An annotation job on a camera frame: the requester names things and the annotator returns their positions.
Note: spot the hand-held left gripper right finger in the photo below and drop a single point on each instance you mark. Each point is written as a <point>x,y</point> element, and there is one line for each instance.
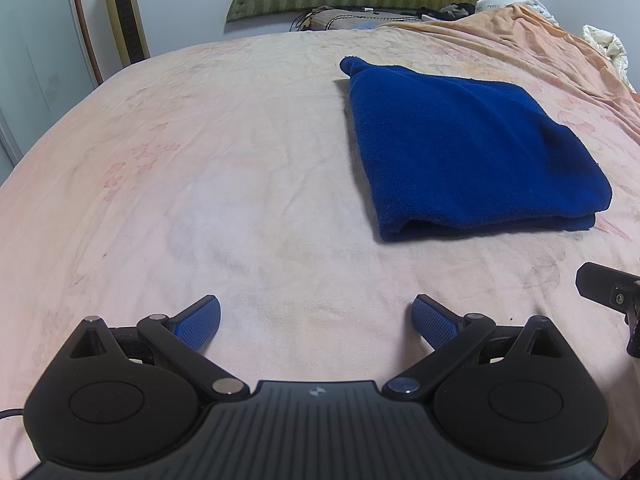
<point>435,322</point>

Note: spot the peach bed blanket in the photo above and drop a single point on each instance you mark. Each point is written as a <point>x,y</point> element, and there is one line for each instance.
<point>200,185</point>

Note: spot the flower-print wardrobe door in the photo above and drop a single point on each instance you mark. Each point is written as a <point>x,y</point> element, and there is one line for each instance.
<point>35,50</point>

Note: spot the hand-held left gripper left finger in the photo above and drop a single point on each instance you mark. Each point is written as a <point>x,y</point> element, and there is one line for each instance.
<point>197,322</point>

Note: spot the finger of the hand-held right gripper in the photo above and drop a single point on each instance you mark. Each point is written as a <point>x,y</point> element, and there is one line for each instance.
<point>607,285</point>

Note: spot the brown patterned pillow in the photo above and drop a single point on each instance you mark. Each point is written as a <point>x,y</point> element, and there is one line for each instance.
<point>350,20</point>

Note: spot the cream crumpled quilt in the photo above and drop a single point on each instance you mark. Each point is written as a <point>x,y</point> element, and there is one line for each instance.
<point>607,45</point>

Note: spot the black cloth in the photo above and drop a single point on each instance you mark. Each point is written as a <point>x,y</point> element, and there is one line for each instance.
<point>450,10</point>

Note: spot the blue knit sweater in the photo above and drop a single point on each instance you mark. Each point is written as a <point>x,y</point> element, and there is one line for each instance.
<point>465,150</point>

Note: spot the gold tower fan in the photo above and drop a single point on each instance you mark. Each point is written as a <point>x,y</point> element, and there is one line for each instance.
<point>125,15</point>

